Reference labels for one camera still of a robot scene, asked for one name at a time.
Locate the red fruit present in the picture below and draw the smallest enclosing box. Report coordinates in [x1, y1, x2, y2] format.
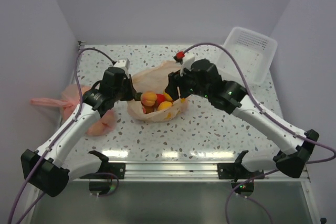
[155, 93, 166, 106]

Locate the orange plastic bag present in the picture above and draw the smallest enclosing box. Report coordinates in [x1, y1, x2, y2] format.
[128, 61, 188, 122]

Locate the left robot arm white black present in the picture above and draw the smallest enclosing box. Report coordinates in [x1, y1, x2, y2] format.
[20, 61, 136, 197]

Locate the peach fruit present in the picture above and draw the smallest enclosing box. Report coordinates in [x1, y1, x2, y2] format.
[141, 91, 156, 106]

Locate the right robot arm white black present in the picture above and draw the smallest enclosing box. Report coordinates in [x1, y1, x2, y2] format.
[165, 59, 319, 178]

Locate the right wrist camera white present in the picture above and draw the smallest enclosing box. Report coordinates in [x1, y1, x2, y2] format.
[173, 51, 196, 76]

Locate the pink plastic bag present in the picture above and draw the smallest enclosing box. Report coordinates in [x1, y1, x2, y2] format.
[30, 84, 116, 137]

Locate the white plastic basket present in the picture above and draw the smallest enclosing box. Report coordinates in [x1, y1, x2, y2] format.
[223, 27, 278, 85]

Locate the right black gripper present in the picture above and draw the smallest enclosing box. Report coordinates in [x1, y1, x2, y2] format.
[165, 62, 211, 100]

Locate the yellow fruit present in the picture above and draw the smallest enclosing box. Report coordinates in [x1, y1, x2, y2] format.
[163, 91, 174, 102]

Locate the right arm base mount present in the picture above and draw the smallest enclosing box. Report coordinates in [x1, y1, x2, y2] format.
[217, 151, 265, 197]

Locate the aluminium rail front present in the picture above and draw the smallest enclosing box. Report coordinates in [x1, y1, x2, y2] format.
[69, 159, 294, 181]

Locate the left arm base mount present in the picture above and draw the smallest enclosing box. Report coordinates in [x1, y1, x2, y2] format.
[88, 150, 126, 198]

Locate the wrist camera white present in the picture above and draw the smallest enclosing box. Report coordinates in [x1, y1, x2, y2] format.
[173, 51, 196, 76]
[113, 58, 130, 78]

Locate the brown kiwi fruit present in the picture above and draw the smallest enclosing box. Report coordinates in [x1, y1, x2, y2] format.
[142, 106, 155, 114]

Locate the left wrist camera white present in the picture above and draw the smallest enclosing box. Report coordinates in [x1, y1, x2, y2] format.
[113, 58, 130, 78]

